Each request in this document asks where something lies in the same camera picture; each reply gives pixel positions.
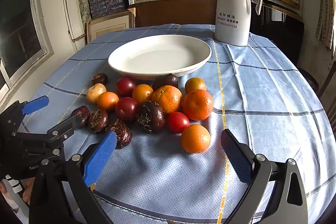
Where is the yellowish small kumquat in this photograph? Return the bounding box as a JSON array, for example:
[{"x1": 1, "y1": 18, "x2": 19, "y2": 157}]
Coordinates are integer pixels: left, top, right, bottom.
[{"x1": 184, "y1": 77, "x2": 207, "y2": 94}]

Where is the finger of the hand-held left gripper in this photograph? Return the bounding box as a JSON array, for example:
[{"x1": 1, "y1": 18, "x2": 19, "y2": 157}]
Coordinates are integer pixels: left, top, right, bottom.
[
  {"x1": 46, "y1": 115, "x2": 84, "y2": 143},
  {"x1": 21, "y1": 95, "x2": 50, "y2": 115}
]

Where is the blue checked tablecloth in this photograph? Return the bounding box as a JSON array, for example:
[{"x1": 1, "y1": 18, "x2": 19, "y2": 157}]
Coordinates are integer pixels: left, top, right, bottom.
[{"x1": 25, "y1": 23, "x2": 336, "y2": 224}]

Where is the person's left hand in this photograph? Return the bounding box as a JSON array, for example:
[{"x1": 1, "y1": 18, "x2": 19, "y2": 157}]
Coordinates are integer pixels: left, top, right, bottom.
[{"x1": 22, "y1": 177, "x2": 36, "y2": 206}]

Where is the white framed window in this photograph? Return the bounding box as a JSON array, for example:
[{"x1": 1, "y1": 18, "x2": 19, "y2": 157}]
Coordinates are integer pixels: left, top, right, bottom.
[{"x1": 0, "y1": 0, "x2": 54, "y2": 98}]

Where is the stack of blue patterned boxes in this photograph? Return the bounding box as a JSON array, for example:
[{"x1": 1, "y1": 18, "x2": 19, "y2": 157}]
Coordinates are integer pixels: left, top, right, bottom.
[{"x1": 87, "y1": 0, "x2": 129, "y2": 20}]

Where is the dark purple round fruit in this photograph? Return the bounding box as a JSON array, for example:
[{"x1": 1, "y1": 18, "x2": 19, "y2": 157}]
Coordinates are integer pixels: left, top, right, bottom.
[{"x1": 152, "y1": 73, "x2": 180, "y2": 91}]

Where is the marbled stone slab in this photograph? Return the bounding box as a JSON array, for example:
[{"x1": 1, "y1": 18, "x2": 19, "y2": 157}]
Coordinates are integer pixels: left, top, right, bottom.
[{"x1": 76, "y1": 0, "x2": 91, "y2": 43}]

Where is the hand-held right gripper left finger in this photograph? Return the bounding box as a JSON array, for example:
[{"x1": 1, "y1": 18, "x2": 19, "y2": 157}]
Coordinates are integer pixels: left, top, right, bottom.
[{"x1": 29, "y1": 131, "x2": 118, "y2": 224}]

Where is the small orange kumquat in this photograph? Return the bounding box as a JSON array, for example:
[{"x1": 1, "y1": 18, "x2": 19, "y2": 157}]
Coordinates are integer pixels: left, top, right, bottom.
[
  {"x1": 97, "y1": 91, "x2": 119, "y2": 111},
  {"x1": 132, "y1": 84, "x2": 154, "y2": 104}
]

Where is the white thermos jug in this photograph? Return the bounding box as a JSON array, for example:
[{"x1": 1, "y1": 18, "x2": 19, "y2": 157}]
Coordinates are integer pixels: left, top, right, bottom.
[{"x1": 214, "y1": 0, "x2": 264, "y2": 46}]

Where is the large orange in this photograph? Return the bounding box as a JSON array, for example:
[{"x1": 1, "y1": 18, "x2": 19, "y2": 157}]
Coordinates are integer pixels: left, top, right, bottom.
[
  {"x1": 180, "y1": 124, "x2": 211, "y2": 154},
  {"x1": 182, "y1": 89, "x2": 214, "y2": 121},
  {"x1": 152, "y1": 85, "x2": 183, "y2": 114}
]

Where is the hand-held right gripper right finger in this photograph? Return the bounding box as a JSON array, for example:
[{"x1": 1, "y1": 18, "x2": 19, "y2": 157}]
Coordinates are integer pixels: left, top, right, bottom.
[{"x1": 220, "y1": 129, "x2": 309, "y2": 224}]

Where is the red plum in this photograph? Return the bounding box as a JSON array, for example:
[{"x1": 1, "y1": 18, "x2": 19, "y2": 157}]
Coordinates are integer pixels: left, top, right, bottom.
[
  {"x1": 166, "y1": 112, "x2": 190, "y2": 134},
  {"x1": 115, "y1": 97, "x2": 139, "y2": 123},
  {"x1": 116, "y1": 76, "x2": 136, "y2": 97}
]

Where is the brown wooden board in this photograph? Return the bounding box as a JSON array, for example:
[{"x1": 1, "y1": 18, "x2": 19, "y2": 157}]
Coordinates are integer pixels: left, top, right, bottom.
[{"x1": 134, "y1": 0, "x2": 218, "y2": 28}]

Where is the white oval plate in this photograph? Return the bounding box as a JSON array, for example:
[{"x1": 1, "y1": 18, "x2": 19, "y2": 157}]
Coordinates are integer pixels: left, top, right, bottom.
[{"x1": 108, "y1": 34, "x2": 212, "y2": 81}]

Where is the pale yellow round fruit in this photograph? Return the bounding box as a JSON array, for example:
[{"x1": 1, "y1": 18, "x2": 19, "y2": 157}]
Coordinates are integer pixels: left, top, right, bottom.
[{"x1": 86, "y1": 83, "x2": 107, "y2": 104}]

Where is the dark water chestnut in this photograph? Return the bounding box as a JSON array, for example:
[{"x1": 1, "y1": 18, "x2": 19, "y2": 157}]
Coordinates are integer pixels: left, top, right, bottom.
[
  {"x1": 71, "y1": 105, "x2": 90, "y2": 128},
  {"x1": 108, "y1": 119, "x2": 132, "y2": 149},
  {"x1": 88, "y1": 109, "x2": 109, "y2": 133},
  {"x1": 135, "y1": 101, "x2": 165, "y2": 134},
  {"x1": 92, "y1": 73, "x2": 108, "y2": 85}
]

